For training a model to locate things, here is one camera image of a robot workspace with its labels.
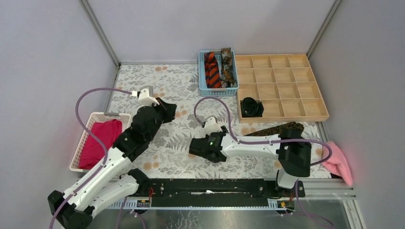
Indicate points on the black gold patterned tie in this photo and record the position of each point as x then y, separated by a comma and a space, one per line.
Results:
278, 129

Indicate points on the pink cloth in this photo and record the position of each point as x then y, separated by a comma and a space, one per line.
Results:
337, 164

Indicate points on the blue plastic basket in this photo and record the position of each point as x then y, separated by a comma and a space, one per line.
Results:
217, 92

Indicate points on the dark green rolled tie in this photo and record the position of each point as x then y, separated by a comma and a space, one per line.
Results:
251, 108

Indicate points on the wooden compartment tray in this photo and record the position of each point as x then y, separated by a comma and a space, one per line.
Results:
285, 86

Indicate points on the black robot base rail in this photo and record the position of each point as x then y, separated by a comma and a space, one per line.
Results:
177, 193

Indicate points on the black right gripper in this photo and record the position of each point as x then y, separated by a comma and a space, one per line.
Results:
224, 130

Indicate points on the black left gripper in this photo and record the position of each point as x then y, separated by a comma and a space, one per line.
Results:
161, 110

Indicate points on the white plastic basket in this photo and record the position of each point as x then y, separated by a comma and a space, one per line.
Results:
126, 120

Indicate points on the brown camouflage tie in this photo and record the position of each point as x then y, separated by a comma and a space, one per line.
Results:
227, 75

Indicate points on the floral patterned tablecloth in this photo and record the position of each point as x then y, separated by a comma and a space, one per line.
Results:
168, 155

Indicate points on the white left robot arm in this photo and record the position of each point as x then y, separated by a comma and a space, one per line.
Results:
76, 207

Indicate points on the red cloth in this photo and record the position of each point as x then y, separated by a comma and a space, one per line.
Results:
92, 152

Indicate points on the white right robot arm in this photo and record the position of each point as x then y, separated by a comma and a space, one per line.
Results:
287, 147

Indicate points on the orange navy striped tie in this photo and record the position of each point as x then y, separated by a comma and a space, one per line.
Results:
212, 73

